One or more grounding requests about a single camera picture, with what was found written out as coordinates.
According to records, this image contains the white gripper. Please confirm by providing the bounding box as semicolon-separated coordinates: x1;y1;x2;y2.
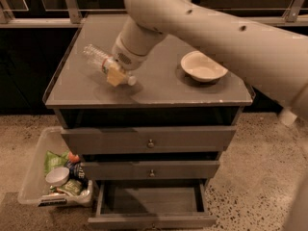
107;35;147;87

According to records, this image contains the clear plastic water bottle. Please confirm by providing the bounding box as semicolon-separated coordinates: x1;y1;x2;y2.
83;44;137;86

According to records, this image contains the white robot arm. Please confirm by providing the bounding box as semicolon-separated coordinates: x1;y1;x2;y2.
112;0;308;120

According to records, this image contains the grey top drawer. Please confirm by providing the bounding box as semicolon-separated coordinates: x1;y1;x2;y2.
61;126;236;155

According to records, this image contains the grey drawer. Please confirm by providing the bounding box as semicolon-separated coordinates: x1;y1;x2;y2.
89;179;217;231
81;161;219;180
61;126;236;155

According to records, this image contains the grey drawer cabinet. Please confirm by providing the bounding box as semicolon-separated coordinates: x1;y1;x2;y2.
42;13;257;231

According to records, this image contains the grey middle drawer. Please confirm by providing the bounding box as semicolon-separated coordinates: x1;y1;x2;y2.
81;161;219;180

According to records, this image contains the grey bottom drawer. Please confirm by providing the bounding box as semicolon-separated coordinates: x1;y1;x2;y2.
89;179;217;231

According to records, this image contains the metal window railing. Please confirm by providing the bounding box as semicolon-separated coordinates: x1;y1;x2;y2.
0;0;308;28

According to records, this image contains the white paper bowl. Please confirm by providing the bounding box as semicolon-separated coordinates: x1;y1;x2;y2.
181;51;228;83

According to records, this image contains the blue snack bag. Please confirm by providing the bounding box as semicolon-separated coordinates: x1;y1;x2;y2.
64;161;86;181

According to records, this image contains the green snack bag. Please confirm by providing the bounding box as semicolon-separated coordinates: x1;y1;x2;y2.
44;150;68;175

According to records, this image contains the small white bowl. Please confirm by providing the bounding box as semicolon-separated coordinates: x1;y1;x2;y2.
45;167;69;187

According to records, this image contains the green packet in bin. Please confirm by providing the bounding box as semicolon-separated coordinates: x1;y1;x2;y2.
57;179;82;196

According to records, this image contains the clear plastic storage bin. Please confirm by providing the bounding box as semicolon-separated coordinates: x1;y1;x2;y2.
17;126;93;207

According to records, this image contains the white cylindrical post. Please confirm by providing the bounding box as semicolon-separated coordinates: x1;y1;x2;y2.
278;108;297;126

